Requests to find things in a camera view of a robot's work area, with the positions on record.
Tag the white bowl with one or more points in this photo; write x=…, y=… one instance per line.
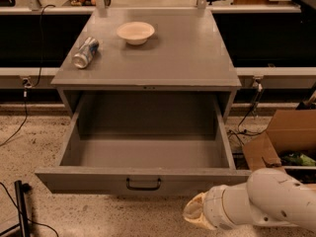
x=135, y=33

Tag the cardboard box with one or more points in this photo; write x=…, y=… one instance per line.
x=288, y=130

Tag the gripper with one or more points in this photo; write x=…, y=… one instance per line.
x=212, y=205

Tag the green bag in box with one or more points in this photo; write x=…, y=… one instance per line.
x=297, y=159

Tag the black stand on floor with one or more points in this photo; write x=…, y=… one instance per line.
x=19, y=219

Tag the grey drawer cabinet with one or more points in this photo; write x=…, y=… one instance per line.
x=185, y=54

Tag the grey top drawer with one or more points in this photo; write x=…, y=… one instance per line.
x=144, y=144

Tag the silver blue soda can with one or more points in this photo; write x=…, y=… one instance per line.
x=86, y=53

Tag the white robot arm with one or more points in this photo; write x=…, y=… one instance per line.
x=269, y=198

